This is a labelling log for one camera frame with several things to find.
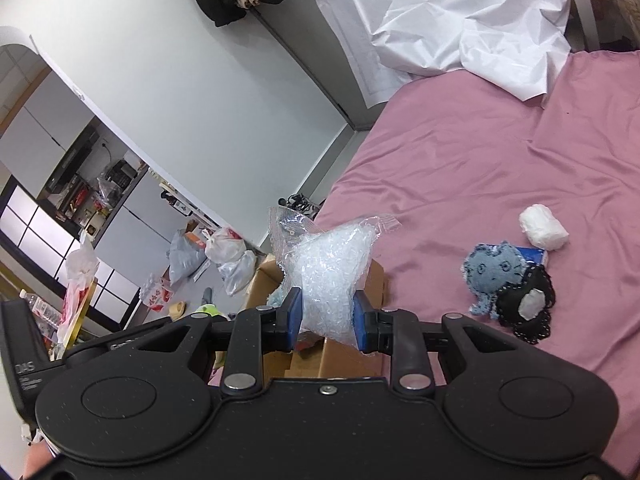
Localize clear bag of white pellets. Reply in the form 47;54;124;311
267;206;400;331

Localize grey blue felt octopus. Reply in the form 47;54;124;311
461;242;527;320

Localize black lace pouch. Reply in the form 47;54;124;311
495;263;556;344

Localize blue tissue packet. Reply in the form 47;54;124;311
516;246;548;266

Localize brown cardboard box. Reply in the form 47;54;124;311
244;255;384;382

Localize white plastic bag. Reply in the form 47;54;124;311
204;228;246;264

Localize grey plastic bag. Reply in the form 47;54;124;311
168;230;206;286

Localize orange white cardboard box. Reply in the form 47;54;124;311
140;274;174;312

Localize white cabinet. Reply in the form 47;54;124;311
1;44;195;332

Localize pink bed sheet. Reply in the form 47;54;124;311
207;49;640;480

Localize white sheet cover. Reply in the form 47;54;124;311
316;0;570;107

